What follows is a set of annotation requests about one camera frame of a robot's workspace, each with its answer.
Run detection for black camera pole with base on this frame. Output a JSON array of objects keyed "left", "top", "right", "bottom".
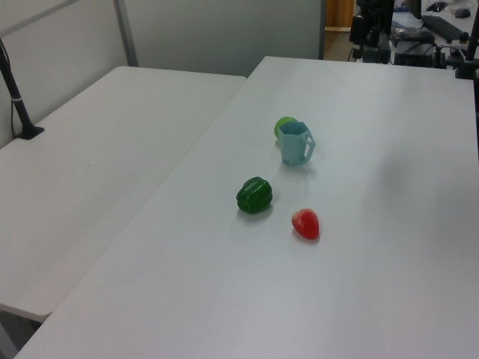
[{"left": 0, "top": 37, "right": 46, "bottom": 141}]

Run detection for red strawberry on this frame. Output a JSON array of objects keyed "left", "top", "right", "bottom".
[{"left": 291, "top": 208, "right": 322, "bottom": 240}]

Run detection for green apple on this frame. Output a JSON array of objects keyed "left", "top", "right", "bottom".
[{"left": 274, "top": 116, "right": 299, "bottom": 141}]

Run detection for light blue hexagonal mug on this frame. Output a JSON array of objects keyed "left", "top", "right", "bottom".
[{"left": 278, "top": 120, "right": 317, "bottom": 167}]

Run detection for thin black cable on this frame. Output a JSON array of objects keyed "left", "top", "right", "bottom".
[{"left": 10, "top": 97, "right": 19, "bottom": 138}]

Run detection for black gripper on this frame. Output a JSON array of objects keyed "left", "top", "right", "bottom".
[{"left": 357, "top": 0, "right": 394, "bottom": 63}]

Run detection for dark green bell pepper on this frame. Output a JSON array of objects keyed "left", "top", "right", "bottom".
[{"left": 236, "top": 176, "right": 274, "bottom": 215}]

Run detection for black keyboard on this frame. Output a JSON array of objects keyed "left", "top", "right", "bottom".
[{"left": 421, "top": 14, "right": 463, "bottom": 43}]

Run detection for black clamp stand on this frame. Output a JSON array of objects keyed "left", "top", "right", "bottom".
[{"left": 454, "top": 0, "right": 479, "bottom": 80}]

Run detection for black equipment box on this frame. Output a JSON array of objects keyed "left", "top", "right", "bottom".
[{"left": 394, "top": 44, "right": 447, "bottom": 69}]

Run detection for orange wooden door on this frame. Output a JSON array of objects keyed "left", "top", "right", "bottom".
[{"left": 324, "top": 0, "right": 356, "bottom": 32}]

